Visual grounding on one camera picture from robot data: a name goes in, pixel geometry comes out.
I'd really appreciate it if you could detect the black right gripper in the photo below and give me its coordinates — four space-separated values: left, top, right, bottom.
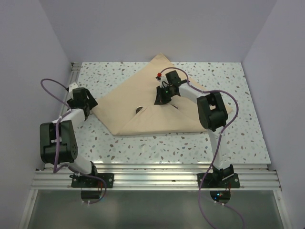
155 86 176 107

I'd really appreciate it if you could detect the steel instrument tray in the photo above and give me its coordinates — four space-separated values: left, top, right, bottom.
136 106 143 113

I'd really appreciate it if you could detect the beige cloth mat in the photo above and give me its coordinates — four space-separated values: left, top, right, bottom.
93 54 206 135

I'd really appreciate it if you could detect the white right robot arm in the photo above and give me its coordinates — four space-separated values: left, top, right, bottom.
154 67 234 187

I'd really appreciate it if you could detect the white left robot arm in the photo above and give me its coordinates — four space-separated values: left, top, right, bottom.
40 87 99 187

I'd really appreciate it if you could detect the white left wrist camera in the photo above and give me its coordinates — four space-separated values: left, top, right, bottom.
68 82 79 92

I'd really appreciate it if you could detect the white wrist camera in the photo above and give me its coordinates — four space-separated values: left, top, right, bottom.
156 73 168 84
68 82 79 92

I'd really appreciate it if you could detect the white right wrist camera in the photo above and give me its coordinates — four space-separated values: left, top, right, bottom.
156 73 168 84

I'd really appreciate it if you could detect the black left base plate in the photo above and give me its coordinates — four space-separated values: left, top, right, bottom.
69 173 114 188

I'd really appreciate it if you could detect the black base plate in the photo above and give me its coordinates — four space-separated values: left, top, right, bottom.
69 173 114 188
201 173 241 188

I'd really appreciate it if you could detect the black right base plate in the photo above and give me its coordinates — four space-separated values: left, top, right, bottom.
201 173 241 188

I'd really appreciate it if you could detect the aluminium rail frame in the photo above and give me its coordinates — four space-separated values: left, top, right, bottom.
30 62 282 191

